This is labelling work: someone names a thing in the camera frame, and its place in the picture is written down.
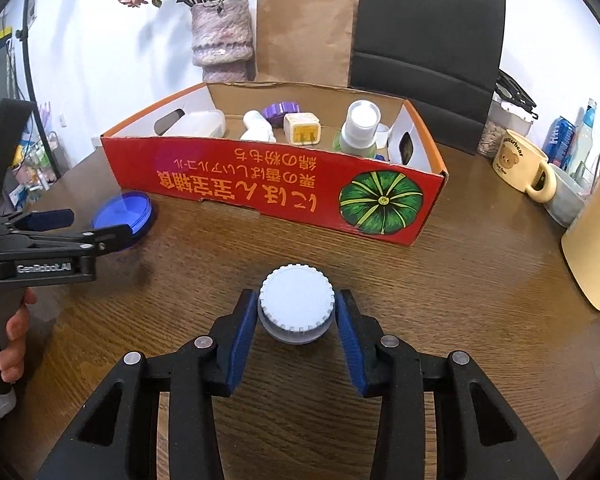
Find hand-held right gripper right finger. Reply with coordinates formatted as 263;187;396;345
335;287;561;480

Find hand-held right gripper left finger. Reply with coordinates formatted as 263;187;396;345
42;287;261;480

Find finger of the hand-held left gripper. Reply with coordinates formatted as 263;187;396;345
62;223;133;261
10;208;75;233

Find dark blue round lid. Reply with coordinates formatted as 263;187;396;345
91;190;157;251

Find white ridged round cap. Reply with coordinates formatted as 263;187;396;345
257;263;337;346

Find red cardboard box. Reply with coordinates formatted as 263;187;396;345
100;81;451;247

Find white spray bottle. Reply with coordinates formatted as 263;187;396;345
239;110;277;143

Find purple gear-shaped lid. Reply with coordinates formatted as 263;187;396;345
262;101;301;128

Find beige cube box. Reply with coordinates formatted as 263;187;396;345
283;112;322;145

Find green spray bottle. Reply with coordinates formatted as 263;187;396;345
335;100;382;157

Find person's left hand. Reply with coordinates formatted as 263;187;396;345
0;290;38;383

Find black light stand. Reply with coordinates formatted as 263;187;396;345
12;0;73;177

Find pink mottled vase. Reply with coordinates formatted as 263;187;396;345
190;0;255;83

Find yellow bear mug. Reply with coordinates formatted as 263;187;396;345
491;130;557;203

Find glass jar with black clips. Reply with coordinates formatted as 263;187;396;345
476;70;538;157

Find grey-white cup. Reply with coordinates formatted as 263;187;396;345
545;162;591;228

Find cream thermos jug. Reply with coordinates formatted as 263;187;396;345
560;127;600;312

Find brown paper bag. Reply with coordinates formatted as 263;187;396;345
255;0;357;88

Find blue drink can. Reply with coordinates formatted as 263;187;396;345
545;116;578;171

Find black paper bag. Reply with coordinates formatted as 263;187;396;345
349;0;507;156

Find clear bottle with blue cap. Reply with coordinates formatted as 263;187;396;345
570;99;600;183

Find wire storage cart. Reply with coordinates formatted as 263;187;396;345
12;130;63;196

